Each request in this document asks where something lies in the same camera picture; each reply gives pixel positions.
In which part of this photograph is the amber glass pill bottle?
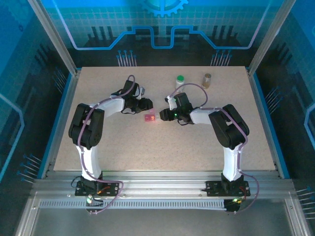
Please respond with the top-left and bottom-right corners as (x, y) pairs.
(202, 73), (213, 89)

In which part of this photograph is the grey metal tray frame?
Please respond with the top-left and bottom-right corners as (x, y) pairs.
(14, 191), (312, 236)

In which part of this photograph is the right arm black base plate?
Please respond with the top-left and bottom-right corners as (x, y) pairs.
(205, 180), (251, 197)

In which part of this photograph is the aluminium frame post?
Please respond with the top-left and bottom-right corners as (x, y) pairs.
(27, 0), (80, 76)
(248, 0), (297, 74)

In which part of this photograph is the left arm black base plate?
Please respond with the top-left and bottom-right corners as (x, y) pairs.
(74, 180), (119, 197)

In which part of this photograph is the white pill bottle green cap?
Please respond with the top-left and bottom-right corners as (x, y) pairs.
(175, 75), (186, 90)

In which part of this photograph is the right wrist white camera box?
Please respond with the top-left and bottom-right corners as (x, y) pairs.
(164, 96), (178, 111)

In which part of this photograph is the slotted grey cable duct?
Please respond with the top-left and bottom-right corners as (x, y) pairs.
(38, 199), (226, 210)

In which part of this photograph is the aluminium mounting rail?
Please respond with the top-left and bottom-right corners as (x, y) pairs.
(31, 171), (296, 196)

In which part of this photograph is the blue aluminium table side rail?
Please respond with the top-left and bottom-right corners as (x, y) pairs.
(36, 70), (81, 179)
(247, 70), (290, 179)

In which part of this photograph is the small LED circuit board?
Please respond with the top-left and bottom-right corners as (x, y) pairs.
(223, 196), (244, 215)
(85, 193), (104, 215)

